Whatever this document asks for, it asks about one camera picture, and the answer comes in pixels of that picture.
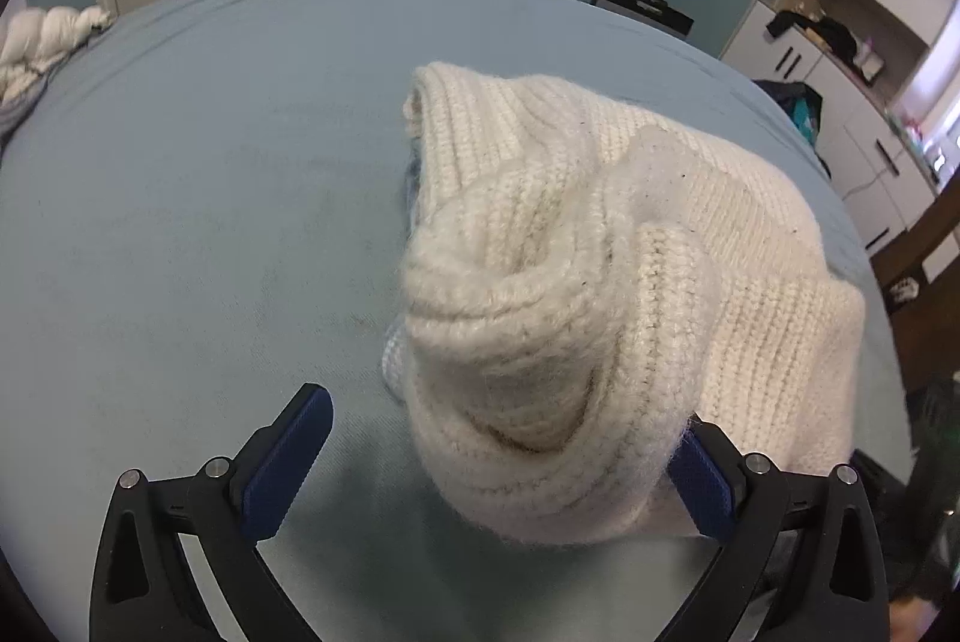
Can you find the dark bag with teal print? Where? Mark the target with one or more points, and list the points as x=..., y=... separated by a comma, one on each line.
x=795, y=102

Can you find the brown wooden chair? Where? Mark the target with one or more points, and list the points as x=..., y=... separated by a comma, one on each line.
x=922, y=237

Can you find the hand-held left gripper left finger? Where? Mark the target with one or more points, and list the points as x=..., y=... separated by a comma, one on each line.
x=289, y=462

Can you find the black and white box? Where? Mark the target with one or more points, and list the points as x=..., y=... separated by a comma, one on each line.
x=641, y=8

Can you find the cream and blue knit sweater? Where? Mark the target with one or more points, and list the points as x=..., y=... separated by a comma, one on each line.
x=562, y=312

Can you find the light blue crumpled clothing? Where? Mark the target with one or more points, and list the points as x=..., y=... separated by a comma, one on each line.
x=19, y=113

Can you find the window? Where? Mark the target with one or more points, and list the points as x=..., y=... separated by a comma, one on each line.
x=930, y=94

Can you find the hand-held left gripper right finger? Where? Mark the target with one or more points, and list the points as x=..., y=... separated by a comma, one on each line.
x=705, y=484

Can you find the white base cabinet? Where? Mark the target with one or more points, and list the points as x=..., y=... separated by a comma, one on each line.
x=862, y=147

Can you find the white puffer jacket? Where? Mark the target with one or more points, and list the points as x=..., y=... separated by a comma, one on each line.
x=37, y=42

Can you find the black garment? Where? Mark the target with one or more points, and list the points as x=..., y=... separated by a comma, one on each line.
x=829, y=34

